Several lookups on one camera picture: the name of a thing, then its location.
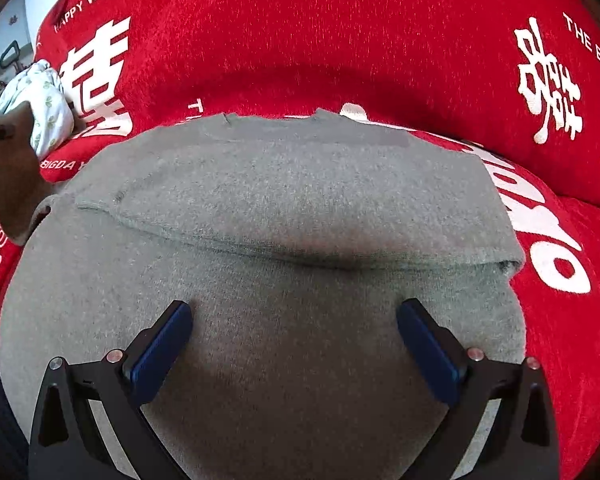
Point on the grey knitted garment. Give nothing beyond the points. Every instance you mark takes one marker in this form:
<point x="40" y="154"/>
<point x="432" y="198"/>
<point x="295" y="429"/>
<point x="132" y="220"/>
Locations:
<point x="294" y="241"/>

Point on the brown cloth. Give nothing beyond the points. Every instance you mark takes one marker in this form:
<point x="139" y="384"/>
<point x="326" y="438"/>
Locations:
<point x="23" y="190"/>

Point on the red wedding bedspread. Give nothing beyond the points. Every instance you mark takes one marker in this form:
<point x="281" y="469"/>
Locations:
<point x="516" y="82"/>

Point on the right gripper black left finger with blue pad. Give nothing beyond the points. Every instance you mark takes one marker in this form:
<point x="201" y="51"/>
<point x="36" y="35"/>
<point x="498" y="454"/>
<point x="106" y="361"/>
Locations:
<point x="65" y="441"/>

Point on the black handle stand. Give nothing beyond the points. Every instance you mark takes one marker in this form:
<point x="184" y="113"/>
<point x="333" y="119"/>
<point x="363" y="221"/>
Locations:
<point x="11" y="56"/>

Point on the white floral cloth bundle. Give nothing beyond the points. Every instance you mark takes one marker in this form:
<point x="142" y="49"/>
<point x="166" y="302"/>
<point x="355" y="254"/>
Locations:
<point x="41" y="86"/>

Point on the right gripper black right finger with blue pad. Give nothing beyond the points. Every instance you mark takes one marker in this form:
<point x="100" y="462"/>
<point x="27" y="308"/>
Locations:
<point x="522" y="442"/>

